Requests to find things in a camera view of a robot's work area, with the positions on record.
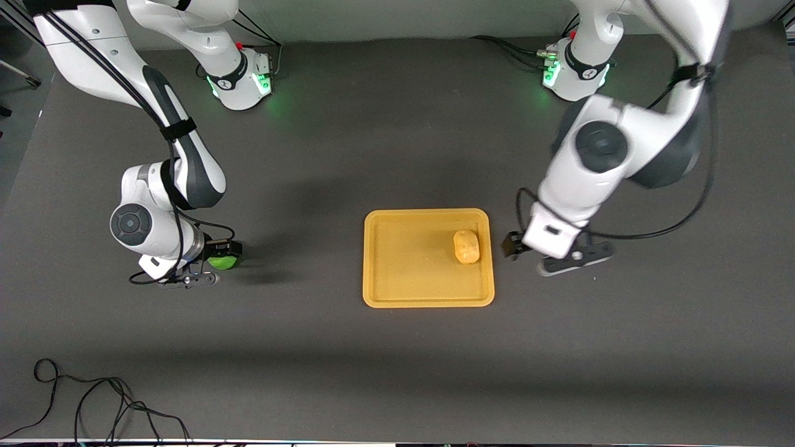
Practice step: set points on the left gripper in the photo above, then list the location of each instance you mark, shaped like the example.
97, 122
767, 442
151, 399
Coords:
513, 244

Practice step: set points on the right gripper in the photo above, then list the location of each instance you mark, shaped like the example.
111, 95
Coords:
215, 250

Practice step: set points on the green apple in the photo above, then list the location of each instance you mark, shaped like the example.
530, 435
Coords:
222, 263

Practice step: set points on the yellow-brown potato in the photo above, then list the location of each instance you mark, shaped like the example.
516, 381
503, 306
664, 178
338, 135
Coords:
466, 247

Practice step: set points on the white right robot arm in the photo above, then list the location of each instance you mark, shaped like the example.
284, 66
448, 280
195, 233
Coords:
81, 56

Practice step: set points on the yellow plastic tray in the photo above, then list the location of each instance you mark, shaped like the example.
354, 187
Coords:
410, 273

